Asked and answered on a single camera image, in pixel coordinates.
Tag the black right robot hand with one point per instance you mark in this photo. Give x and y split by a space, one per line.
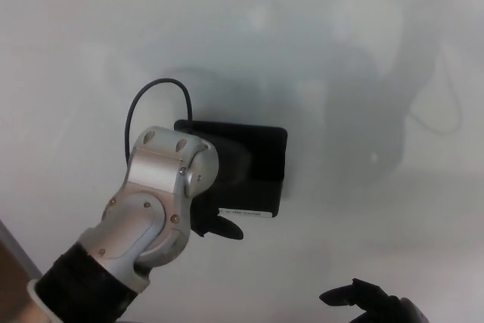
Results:
374 298

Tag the black magnetic marker holder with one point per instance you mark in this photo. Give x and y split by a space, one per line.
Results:
264 164

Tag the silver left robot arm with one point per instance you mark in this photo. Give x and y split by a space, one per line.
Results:
151 202

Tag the white whiteboard with grey frame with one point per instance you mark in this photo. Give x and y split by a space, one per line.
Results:
340 35

